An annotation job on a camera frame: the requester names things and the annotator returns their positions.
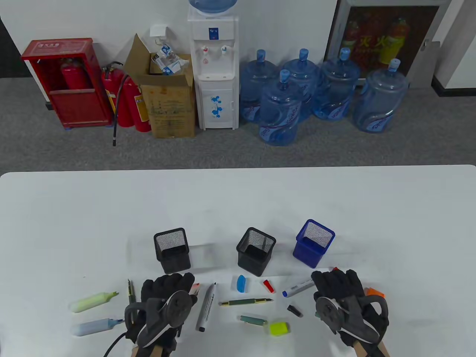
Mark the person's right hand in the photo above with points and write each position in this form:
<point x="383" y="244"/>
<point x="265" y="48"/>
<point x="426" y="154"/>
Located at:
<point x="338" y="284"/>

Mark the person's left hand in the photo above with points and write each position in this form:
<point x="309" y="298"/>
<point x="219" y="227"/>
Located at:
<point x="167" y="284"/>

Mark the green fountain pen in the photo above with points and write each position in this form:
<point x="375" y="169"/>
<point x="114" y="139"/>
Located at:
<point x="245" y="302"/>
<point x="131" y="292"/>

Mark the white marker with blue end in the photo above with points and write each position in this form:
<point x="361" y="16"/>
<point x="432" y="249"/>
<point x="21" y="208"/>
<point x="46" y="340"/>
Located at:
<point x="297" y="288"/>

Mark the white marker with black end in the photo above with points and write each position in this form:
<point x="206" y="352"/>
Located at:
<point x="206" y="306"/>

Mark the black marker pen cap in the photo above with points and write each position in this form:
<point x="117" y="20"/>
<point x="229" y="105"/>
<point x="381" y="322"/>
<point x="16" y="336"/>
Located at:
<point x="295" y="310"/>

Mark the red marker pen cap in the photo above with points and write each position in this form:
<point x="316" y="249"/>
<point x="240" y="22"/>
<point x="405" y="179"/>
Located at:
<point x="268" y="285"/>

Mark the blue highlighter pen cap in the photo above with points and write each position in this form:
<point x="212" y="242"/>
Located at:
<point x="241" y="283"/>

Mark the yellow-green highlighter pen cap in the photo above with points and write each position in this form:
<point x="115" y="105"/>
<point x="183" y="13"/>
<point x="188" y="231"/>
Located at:
<point x="279" y="329"/>

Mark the teal fountain pen cap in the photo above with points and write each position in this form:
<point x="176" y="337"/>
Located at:
<point x="253" y="319"/>

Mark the person's left forearm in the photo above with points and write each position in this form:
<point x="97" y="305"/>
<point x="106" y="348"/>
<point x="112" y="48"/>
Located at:
<point x="158" y="351"/>

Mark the person's right forearm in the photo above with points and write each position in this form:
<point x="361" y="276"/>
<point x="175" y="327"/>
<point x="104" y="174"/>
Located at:
<point x="360" y="351"/>

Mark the black mesh pen holder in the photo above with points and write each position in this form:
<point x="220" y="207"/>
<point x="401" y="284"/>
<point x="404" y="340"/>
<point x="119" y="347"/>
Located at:
<point x="176" y="266"/>
<point x="256" y="266"/>

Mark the blue mesh pen holder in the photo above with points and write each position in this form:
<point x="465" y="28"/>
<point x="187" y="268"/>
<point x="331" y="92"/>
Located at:
<point x="308" y="253"/>

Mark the green highlighter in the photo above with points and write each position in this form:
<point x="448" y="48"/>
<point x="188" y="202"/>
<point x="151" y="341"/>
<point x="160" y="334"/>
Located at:
<point x="93" y="302"/>

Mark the blue highlighter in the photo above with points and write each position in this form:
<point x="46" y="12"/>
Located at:
<point x="93" y="327"/>

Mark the open cardboard box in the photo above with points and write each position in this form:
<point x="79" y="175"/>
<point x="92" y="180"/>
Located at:
<point x="171" y="111"/>

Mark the blue water jug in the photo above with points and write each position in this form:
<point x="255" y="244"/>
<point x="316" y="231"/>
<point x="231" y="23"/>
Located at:
<point x="301" y="70"/>
<point x="253" y="85"/>
<point x="379" y="100"/>
<point x="279" y="111"/>
<point x="336" y="85"/>

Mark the white water dispenser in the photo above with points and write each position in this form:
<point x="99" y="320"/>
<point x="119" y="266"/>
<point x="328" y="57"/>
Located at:
<point x="217" y="108"/>

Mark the red extinguisher with yellow label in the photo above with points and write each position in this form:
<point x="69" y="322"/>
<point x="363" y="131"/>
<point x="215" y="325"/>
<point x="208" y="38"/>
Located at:
<point x="131" y="100"/>

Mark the red fire extinguisher cabinet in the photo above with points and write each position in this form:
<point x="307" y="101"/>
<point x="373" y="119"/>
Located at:
<point x="80" y="108"/>

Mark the pile of plastic wrappers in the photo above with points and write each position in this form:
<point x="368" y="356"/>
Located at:
<point x="169" y="61"/>

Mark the red extinguisher inside cabinet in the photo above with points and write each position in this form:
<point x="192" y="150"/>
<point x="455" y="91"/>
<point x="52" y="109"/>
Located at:
<point x="76" y="76"/>

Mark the dark door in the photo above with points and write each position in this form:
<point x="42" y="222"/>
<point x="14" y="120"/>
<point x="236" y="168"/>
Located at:
<point x="11" y="55"/>

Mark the blue bottle on dispenser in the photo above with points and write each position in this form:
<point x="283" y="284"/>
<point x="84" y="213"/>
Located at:
<point x="212" y="4"/>

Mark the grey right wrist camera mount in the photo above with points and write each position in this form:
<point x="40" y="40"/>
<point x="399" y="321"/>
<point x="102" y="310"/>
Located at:
<point x="329" y="310"/>

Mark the white wall socket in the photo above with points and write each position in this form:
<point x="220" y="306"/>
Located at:
<point x="159" y="30"/>

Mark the glass-fronted wall fire cabinet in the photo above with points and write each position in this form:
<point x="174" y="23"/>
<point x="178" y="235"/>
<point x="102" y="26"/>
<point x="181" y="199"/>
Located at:
<point x="372" y="29"/>

